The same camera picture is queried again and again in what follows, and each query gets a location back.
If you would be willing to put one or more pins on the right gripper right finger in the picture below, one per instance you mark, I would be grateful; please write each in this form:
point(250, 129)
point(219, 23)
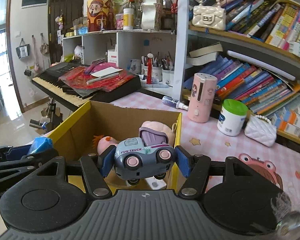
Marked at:
point(195, 169)

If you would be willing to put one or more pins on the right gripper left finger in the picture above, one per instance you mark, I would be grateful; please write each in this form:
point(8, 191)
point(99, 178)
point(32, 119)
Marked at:
point(95, 169)

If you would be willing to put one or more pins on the blue plastic piece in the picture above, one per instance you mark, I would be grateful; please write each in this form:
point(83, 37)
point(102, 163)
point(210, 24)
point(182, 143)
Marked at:
point(39, 145)

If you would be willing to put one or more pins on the grey toy truck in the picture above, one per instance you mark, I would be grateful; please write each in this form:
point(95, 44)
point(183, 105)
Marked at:
point(148, 155)

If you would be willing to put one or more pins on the large pink plush toy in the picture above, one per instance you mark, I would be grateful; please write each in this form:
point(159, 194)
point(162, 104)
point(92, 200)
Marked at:
point(154, 133)

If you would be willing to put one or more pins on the yellow cardboard box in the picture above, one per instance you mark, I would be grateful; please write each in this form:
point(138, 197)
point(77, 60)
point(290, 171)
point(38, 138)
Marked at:
point(95, 125)

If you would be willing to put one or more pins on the white jar green lid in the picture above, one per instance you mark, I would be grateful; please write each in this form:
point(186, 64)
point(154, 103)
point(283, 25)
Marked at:
point(232, 117)

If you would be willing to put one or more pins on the pink cylindrical humidifier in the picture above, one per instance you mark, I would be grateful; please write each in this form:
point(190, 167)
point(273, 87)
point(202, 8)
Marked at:
point(202, 95)

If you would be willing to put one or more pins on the white quilted purse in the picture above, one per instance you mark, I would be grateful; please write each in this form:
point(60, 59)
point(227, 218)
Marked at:
point(260, 129)

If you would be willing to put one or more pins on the black electronic keyboard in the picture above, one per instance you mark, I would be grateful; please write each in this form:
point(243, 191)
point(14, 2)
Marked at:
point(48, 81)

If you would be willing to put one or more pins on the red envelopes pile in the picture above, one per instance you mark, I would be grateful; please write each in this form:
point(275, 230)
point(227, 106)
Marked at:
point(107, 77)

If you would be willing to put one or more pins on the pink cartoon table mat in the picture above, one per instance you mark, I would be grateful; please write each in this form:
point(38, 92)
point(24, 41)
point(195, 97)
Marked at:
point(208, 140)

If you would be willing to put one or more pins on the red figure pen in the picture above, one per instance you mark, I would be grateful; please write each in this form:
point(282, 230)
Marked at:
point(149, 68)

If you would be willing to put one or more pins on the white pen cup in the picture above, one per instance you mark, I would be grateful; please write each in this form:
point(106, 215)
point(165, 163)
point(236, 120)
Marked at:
point(157, 73)

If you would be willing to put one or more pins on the orange white box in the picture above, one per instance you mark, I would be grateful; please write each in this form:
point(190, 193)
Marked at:
point(291, 117)

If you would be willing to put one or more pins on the white cube shelf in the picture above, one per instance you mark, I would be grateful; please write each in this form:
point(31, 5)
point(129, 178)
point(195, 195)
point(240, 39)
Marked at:
point(128, 49)

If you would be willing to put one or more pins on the wooden bookshelf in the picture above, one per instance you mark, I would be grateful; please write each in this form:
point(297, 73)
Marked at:
point(255, 49)

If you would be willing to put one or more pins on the cream pearl handbag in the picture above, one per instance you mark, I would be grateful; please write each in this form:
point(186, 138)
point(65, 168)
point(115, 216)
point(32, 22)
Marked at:
point(209, 16)

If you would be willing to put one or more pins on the red fortune god box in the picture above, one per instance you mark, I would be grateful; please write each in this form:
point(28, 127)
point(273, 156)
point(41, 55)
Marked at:
point(100, 15)

